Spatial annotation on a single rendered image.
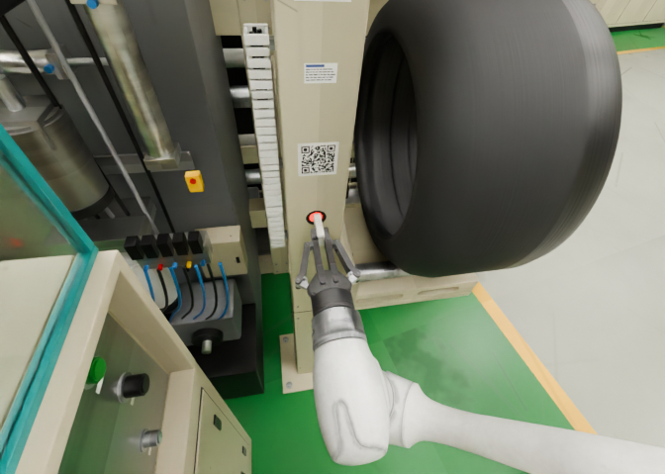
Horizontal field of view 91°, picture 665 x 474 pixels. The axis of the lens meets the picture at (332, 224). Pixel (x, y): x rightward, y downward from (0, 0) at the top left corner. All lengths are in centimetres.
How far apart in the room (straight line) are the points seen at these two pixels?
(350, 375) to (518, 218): 34
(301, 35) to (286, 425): 145
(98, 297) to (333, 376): 31
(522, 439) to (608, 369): 169
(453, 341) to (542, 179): 140
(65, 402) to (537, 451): 51
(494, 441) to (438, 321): 135
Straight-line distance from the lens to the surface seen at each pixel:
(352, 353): 52
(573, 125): 58
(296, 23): 52
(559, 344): 214
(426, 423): 64
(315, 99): 56
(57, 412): 39
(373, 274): 83
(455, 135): 50
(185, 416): 74
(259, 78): 55
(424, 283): 91
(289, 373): 166
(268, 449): 162
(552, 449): 53
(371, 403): 51
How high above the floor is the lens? 159
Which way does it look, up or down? 48 degrees down
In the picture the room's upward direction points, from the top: 5 degrees clockwise
